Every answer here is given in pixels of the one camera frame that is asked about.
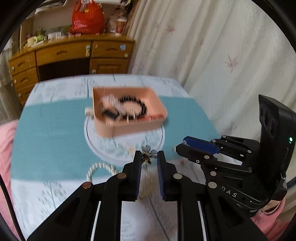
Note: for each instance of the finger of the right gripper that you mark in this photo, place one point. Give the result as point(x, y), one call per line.
point(193, 155)
point(202, 145)

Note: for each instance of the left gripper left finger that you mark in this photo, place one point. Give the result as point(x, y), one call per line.
point(93, 211)

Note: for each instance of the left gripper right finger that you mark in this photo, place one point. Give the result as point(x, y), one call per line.
point(203, 213)

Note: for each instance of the silver flower earring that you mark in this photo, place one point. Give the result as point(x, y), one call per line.
point(148, 154)

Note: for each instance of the person's right hand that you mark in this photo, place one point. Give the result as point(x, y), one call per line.
point(271, 206)

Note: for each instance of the floral teal bedspread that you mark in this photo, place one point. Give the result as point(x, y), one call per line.
point(56, 144)

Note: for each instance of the pink plastic tray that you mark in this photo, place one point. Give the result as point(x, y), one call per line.
point(144, 111)

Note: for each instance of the white floral curtain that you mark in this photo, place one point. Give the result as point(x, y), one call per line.
point(223, 53)

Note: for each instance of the pink blanket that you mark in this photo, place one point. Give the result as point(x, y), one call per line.
point(8, 131)

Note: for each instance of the white lace cover cloth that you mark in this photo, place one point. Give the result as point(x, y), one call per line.
point(10, 105)

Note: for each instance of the wooden desk with drawers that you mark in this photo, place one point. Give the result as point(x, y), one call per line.
point(70, 56)

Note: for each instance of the red patterned cup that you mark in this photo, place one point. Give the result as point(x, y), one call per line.
point(120, 26)

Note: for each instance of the red plastic bag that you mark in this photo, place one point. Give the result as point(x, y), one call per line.
point(88, 21)

